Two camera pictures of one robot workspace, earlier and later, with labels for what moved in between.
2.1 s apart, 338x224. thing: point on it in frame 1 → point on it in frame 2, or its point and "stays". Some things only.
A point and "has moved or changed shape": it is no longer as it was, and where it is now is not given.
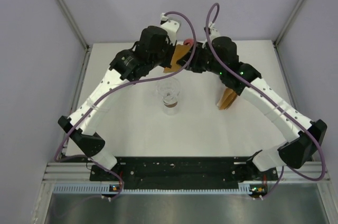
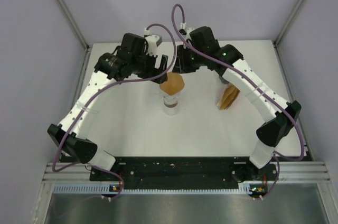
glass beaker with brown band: (170, 109) stays
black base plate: (182, 173) stays
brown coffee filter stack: (227, 98) stays
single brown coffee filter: (180, 50) has moved or changed shape
